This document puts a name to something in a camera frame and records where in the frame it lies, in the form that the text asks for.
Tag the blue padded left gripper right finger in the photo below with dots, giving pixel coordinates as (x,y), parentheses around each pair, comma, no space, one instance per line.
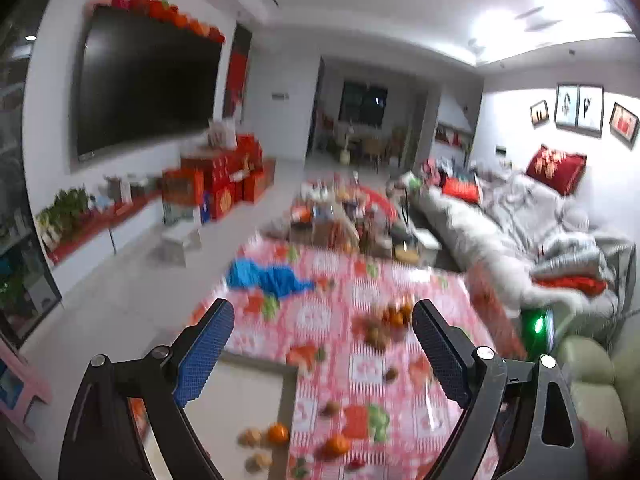
(449,351)

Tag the red gift boxes stack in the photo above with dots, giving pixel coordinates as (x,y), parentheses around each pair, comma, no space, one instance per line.
(211,181)

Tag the white shallow box tray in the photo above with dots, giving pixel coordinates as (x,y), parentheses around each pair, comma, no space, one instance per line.
(244,392)

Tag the husked physalis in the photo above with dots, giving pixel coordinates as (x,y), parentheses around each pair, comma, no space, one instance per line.
(250,438)
(258,462)

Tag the pink plastic stool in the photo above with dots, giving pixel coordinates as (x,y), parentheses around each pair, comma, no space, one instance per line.
(21,385)

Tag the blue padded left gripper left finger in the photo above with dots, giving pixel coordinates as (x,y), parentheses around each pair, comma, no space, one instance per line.
(196,351)

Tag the grey sofa blanket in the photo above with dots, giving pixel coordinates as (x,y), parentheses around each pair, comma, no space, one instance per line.
(538,248)

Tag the brown longan fruit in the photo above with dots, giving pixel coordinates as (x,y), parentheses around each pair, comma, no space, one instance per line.
(332,408)

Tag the clear plastic fruit bowl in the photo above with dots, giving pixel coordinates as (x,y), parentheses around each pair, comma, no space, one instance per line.
(389,323)

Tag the red strawberry tablecloth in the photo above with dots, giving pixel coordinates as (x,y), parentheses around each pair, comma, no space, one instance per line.
(399,428)

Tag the brown longan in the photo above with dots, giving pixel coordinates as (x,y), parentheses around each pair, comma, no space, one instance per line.
(391,374)

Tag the red cherry tomato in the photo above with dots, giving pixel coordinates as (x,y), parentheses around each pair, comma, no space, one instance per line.
(356,464)

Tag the green potted plant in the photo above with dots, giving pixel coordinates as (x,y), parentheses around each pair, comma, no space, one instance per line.
(60,221)

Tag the large orange mandarin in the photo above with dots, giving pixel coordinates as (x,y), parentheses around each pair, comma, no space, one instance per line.
(278,434)

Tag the blue crumpled gloves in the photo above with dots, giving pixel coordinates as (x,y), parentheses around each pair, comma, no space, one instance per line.
(276,281)

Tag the red sofa cushion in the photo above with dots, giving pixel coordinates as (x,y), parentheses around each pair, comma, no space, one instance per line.
(559,170)

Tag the black wall television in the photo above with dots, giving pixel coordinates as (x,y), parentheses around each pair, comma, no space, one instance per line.
(139,80)

